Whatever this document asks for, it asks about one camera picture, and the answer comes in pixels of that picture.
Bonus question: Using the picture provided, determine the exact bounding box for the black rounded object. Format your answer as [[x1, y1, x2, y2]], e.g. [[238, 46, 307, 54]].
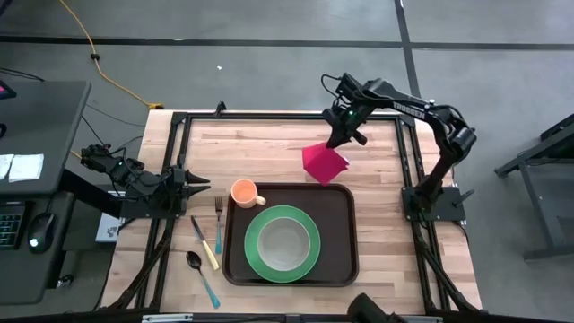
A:
[[346, 292, 398, 323]]

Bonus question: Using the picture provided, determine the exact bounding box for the black desk support bar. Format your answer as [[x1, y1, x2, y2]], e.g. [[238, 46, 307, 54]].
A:
[[57, 168, 131, 217]]

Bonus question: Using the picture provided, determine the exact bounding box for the black metal stand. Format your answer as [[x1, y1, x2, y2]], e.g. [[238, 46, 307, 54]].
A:
[[494, 111, 574, 262]]

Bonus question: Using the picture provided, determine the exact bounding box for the red cloth napkin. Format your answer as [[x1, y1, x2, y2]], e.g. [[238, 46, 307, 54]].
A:
[[300, 141, 352, 187]]

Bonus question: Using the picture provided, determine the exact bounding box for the pink lit device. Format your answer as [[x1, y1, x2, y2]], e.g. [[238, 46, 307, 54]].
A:
[[0, 79, 18, 101]]

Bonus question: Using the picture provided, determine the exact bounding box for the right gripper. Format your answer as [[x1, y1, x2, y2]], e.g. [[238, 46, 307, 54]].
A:
[[322, 105, 369, 150]]

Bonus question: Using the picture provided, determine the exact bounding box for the peach orange mug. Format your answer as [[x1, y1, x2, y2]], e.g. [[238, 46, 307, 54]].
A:
[[230, 178, 267, 210]]

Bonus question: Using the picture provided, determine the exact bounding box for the white round bowl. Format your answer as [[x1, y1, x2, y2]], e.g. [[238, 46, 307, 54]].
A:
[[257, 216, 311, 272]]

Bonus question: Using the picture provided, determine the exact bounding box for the knife with yellow handle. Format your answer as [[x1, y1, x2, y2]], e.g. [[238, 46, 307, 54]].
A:
[[190, 214, 221, 272]]

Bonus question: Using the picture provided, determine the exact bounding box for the spoon with teal handle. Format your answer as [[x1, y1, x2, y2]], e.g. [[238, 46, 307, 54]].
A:
[[185, 250, 222, 310]]

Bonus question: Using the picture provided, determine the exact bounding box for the black aluminium table frame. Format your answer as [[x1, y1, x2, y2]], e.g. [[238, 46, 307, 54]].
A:
[[99, 109, 484, 315]]

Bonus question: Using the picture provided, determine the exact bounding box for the white printed box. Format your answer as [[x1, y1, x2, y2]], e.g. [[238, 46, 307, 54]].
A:
[[94, 212, 125, 244]]

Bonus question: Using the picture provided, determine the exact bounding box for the white paper sheet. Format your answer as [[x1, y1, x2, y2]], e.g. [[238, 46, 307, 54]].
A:
[[7, 153, 46, 183], [0, 153, 15, 180]]

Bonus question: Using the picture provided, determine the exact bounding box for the grey desk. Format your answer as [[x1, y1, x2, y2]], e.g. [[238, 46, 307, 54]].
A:
[[0, 80, 93, 307]]

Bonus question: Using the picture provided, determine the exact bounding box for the black backlit keyboard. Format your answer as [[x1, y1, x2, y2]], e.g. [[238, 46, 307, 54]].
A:
[[0, 202, 26, 251]]

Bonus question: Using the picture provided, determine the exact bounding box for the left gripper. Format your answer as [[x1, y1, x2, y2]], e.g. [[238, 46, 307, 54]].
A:
[[166, 163, 212, 213]]

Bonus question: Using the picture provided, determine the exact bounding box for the fork with teal handle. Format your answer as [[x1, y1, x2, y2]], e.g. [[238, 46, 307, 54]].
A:
[[213, 196, 224, 256]]

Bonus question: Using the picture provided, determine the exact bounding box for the black computer mouse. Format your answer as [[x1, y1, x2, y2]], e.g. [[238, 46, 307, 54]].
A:
[[26, 212, 57, 255]]

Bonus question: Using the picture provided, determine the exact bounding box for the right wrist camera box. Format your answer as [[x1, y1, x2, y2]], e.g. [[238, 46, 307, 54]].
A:
[[334, 73, 363, 99]]

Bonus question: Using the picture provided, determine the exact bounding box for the brown plastic tray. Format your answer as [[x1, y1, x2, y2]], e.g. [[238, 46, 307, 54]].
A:
[[222, 182, 360, 288]]

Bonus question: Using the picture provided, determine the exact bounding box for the green round plate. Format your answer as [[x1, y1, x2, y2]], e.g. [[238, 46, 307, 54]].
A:
[[243, 205, 322, 284]]

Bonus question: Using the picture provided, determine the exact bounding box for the black floor cable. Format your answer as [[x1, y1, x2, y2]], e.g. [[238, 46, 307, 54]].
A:
[[0, 65, 46, 83], [83, 102, 145, 129]]

